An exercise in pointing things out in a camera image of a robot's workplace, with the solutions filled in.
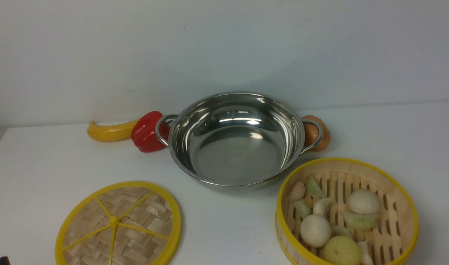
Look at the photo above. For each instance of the yellow bamboo steamer lid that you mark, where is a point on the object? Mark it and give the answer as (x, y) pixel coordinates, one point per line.
(128, 223)

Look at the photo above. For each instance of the yellow bamboo steamer basket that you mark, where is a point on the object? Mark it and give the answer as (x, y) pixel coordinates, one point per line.
(390, 242)

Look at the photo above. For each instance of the stainless steel pot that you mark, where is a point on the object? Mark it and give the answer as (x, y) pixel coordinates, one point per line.
(237, 140)

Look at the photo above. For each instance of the red bell pepper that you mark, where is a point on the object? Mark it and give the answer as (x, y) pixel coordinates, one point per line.
(143, 134)

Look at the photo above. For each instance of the pink dumpling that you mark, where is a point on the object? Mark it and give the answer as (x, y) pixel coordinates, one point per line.
(297, 192)

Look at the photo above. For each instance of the green dumpling top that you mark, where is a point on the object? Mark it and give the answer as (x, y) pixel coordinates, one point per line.
(313, 188)

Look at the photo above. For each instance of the green dumpling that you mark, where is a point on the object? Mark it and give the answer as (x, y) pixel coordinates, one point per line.
(339, 230)
(302, 208)
(359, 221)
(313, 188)

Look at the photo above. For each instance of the yellow banana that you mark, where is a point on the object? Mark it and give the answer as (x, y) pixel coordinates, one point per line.
(113, 133)

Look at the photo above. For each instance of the green dumpling left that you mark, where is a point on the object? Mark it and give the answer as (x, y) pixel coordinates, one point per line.
(302, 208)

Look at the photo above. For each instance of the white dumpling centre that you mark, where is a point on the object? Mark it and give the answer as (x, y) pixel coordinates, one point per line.
(322, 206)

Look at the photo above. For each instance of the white dumpling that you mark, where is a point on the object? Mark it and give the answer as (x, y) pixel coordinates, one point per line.
(322, 206)
(365, 255)

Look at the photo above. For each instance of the white bun lower left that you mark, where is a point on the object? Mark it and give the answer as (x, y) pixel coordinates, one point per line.
(315, 230)

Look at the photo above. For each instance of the white bun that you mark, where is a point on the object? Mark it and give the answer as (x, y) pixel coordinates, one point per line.
(315, 230)
(364, 202)

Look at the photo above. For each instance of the green dumpling lower middle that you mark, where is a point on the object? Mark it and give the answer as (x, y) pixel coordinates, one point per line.
(339, 230)

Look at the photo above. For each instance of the white bun upper right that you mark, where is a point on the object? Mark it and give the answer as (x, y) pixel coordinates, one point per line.
(364, 202)

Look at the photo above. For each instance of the green dumpling right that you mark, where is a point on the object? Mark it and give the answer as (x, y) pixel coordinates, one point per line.
(359, 221)

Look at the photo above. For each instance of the yellow-green round bun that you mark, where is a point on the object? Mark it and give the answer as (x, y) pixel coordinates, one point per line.
(340, 250)

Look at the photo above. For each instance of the white dumpling bottom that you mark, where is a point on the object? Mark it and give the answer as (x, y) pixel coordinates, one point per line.
(365, 255)

